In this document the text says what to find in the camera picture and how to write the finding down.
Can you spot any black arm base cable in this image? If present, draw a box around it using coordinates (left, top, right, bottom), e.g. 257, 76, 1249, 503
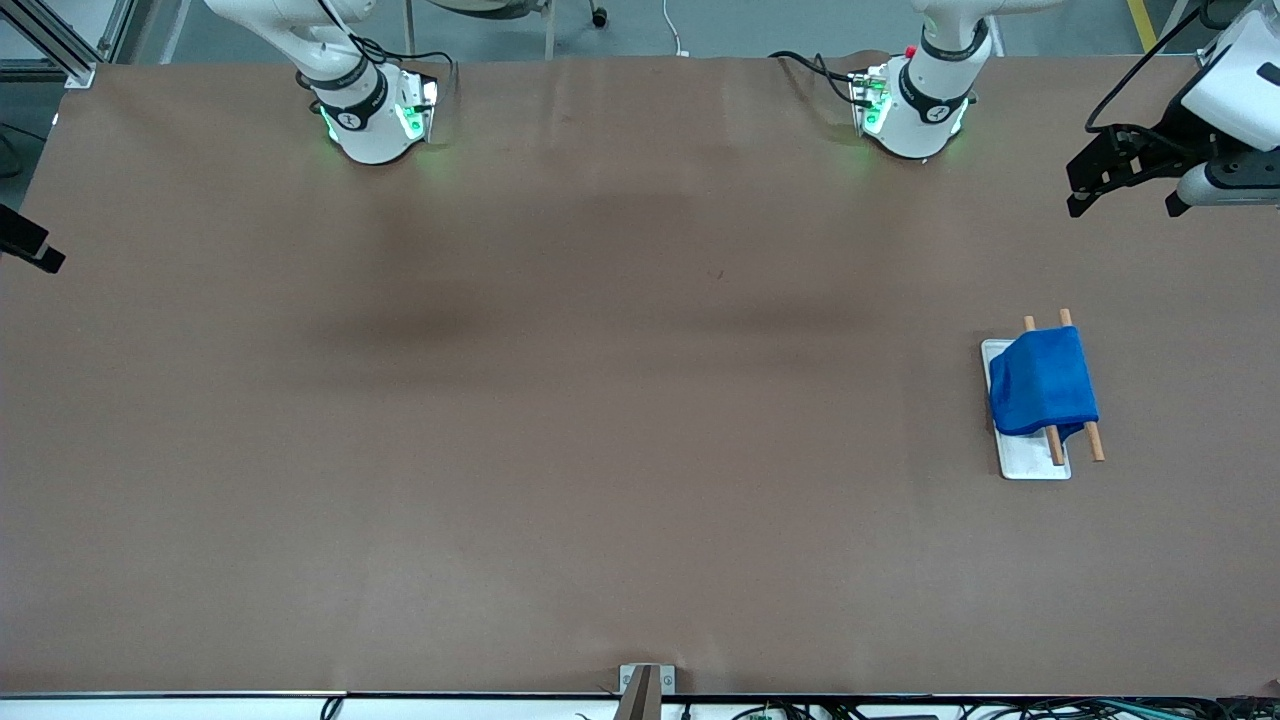
310, 0, 457, 97
768, 50, 867, 107

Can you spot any blue towel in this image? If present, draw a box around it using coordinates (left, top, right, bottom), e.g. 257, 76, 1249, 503
988, 326, 1101, 438

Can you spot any black left arm base cable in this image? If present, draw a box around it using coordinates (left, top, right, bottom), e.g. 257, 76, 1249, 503
768, 50, 867, 107

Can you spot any office chair base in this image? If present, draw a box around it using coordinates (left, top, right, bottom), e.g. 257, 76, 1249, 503
404, 0, 611, 61

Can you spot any black right arm base cable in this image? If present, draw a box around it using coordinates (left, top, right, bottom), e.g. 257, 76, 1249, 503
310, 0, 457, 97

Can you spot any white rack with wooden bars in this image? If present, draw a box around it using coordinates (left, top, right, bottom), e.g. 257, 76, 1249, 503
980, 308, 1107, 482

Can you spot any aluminium frame profile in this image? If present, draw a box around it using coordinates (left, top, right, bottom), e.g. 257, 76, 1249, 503
0, 0, 137, 89

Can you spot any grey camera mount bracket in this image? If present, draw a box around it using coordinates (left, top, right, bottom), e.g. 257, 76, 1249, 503
618, 664, 677, 720

